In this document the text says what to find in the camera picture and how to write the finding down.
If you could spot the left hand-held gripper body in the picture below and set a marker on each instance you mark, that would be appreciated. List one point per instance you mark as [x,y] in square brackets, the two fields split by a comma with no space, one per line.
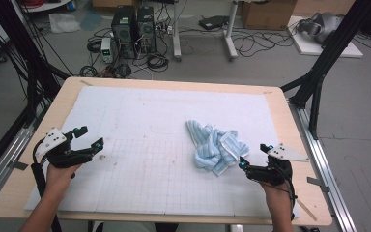
[61,156]

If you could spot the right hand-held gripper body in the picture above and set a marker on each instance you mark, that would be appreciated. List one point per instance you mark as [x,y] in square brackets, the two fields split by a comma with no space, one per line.
[272,174]

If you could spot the blue striped towel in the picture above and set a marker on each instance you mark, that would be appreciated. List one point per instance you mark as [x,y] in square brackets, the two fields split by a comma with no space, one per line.
[212,150]

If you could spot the person's right hand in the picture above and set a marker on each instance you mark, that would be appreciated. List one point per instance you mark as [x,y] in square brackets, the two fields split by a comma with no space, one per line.
[277,192]

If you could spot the person's left hand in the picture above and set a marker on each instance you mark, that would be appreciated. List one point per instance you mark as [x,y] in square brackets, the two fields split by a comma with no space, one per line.
[59,179]

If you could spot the wooden table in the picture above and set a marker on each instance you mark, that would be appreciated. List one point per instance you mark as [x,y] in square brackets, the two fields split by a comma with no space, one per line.
[306,135]

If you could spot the black tape piece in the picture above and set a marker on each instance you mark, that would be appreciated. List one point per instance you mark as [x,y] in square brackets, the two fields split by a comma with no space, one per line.
[18,165]
[317,183]

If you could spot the thin wooden stick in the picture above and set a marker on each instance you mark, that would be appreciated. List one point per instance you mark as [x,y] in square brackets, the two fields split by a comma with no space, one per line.
[306,209]

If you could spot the white foam mat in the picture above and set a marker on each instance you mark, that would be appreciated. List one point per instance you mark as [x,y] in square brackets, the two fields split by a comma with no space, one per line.
[161,109]

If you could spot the white power supply box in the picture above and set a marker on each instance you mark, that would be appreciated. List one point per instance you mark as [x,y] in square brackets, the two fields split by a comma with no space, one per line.
[106,50]

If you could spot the clear plastic bag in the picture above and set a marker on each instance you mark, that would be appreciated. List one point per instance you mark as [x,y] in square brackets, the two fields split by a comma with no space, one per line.
[63,23]

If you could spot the black computer tower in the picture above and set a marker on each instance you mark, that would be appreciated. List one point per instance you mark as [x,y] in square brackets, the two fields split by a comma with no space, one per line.
[124,30]
[146,29]

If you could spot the white floor board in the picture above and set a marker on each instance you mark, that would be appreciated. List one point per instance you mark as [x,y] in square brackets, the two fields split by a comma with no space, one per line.
[315,48]

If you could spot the white desk leg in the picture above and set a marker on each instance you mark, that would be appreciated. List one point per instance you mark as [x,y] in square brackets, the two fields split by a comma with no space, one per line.
[176,32]
[230,38]

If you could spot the large cardboard box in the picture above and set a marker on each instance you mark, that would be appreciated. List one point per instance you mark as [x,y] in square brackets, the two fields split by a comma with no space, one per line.
[267,14]

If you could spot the grey robot head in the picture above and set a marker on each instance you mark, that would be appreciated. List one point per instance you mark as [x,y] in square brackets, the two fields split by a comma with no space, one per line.
[323,25]

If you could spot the flat black device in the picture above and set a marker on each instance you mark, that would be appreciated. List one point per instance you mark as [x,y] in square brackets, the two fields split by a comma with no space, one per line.
[213,22]

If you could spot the aluminium rail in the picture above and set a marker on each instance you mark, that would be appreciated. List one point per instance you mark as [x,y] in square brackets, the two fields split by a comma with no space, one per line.
[9,154]
[325,170]

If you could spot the black frame post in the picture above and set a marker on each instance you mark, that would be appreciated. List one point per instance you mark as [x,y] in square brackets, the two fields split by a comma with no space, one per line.
[331,48]
[22,48]

